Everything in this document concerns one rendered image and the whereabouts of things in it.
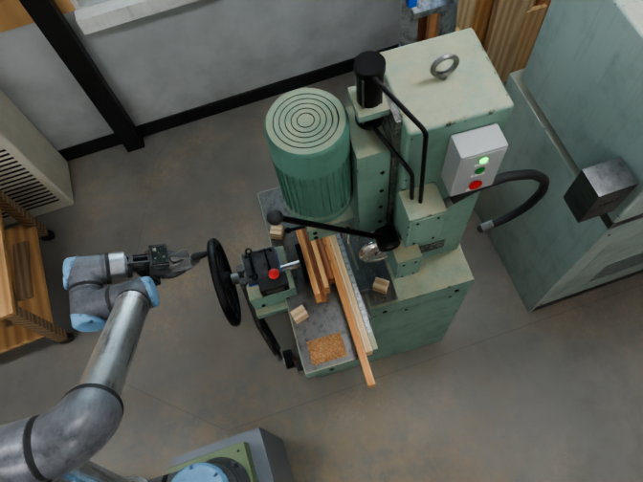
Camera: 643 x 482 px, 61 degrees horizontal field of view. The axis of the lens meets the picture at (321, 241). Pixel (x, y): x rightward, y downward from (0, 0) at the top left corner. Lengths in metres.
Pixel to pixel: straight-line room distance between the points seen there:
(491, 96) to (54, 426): 1.01
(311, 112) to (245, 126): 1.92
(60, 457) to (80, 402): 0.10
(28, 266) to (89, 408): 1.78
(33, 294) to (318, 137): 1.93
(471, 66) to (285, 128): 0.40
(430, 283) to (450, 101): 0.73
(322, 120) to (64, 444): 0.76
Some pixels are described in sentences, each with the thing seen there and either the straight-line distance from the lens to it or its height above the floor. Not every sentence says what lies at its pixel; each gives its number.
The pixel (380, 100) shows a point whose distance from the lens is 1.12.
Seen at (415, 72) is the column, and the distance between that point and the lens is 1.18.
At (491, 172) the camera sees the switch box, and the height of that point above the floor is 1.39.
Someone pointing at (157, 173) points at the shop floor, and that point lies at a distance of 3.02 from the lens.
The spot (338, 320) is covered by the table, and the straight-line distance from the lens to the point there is 1.56.
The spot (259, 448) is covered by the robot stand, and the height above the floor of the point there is 0.55.
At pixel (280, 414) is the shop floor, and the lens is 2.45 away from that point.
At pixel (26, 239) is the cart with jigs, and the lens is 2.91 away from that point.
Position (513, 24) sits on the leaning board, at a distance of 2.92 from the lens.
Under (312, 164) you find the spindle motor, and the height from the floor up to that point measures 1.48.
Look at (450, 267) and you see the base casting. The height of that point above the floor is 0.80.
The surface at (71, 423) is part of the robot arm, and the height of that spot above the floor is 1.45.
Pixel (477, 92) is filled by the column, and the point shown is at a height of 1.52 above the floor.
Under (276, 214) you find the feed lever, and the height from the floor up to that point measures 1.42.
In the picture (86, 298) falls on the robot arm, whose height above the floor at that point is 1.06.
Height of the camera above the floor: 2.41
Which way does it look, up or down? 66 degrees down
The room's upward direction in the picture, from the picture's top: 10 degrees counter-clockwise
